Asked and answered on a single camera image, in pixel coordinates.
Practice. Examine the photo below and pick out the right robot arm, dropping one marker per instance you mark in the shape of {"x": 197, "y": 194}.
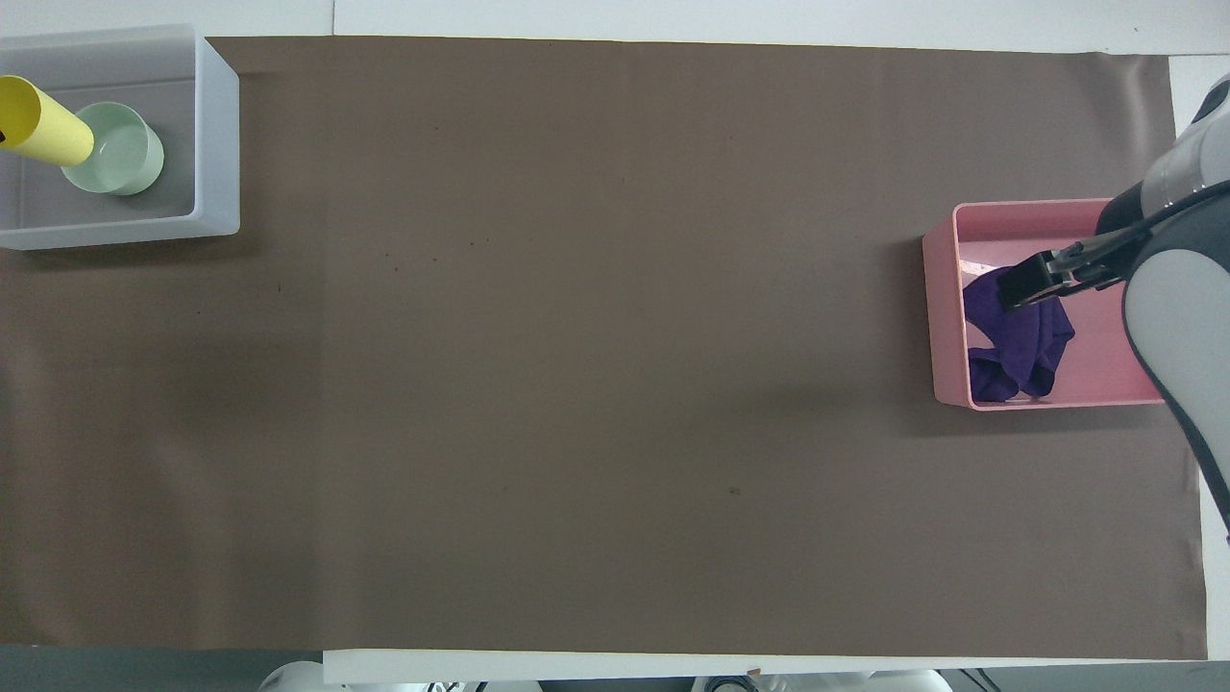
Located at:
{"x": 1177, "y": 308}

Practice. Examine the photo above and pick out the purple cloth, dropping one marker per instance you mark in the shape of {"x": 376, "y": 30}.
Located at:
{"x": 1019, "y": 341}

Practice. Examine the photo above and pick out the light green cup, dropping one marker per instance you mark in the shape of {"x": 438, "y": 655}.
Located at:
{"x": 130, "y": 159}

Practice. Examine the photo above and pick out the pink plastic box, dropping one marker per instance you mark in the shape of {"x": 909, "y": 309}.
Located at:
{"x": 1095, "y": 365}

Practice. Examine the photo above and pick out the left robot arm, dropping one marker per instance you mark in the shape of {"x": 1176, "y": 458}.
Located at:
{"x": 293, "y": 678}

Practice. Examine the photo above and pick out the yellow paper cup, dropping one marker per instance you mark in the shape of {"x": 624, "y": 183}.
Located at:
{"x": 43, "y": 125}

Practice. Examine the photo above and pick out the translucent white plastic box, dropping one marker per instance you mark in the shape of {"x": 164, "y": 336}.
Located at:
{"x": 216, "y": 144}

